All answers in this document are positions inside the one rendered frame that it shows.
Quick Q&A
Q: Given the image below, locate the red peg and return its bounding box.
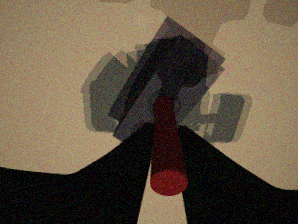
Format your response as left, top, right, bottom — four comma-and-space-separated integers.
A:
150, 96, 188, 197

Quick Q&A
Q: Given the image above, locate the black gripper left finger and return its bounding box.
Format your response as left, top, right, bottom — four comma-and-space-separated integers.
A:
0, 123, 154, 224

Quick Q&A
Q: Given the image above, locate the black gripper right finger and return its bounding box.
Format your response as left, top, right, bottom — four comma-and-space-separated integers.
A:
178, 125, 298, 224

